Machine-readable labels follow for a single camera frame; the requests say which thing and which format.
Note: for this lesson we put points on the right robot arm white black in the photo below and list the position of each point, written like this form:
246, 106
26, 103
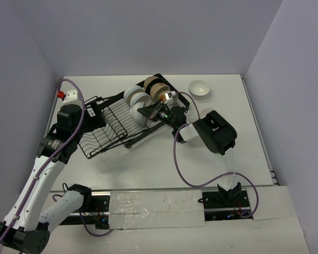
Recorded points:
215, 132

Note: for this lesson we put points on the black wire dish rack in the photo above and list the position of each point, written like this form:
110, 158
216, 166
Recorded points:
120, 129

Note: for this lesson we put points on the beige floral bowl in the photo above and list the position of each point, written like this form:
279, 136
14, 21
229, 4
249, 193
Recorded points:
175, 97
156, 89
148, 81

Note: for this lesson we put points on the white taped cover sheet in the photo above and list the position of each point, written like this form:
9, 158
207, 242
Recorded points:
156, 209

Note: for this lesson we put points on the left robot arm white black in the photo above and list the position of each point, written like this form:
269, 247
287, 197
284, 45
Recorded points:
27, 228

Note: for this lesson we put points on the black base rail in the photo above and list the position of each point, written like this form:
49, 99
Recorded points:
217, 207

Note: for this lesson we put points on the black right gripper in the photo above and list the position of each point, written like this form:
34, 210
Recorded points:
151, 111

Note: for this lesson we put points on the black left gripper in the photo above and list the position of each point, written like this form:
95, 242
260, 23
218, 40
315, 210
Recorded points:
96, 116

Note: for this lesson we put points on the white ribbed bowl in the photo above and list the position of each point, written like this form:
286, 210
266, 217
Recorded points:
140, 97
130, 91

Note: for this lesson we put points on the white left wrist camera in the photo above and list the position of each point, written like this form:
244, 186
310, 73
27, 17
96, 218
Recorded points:
71, 97

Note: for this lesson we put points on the cream floral bowl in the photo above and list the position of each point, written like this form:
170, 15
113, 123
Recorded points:
205, 111

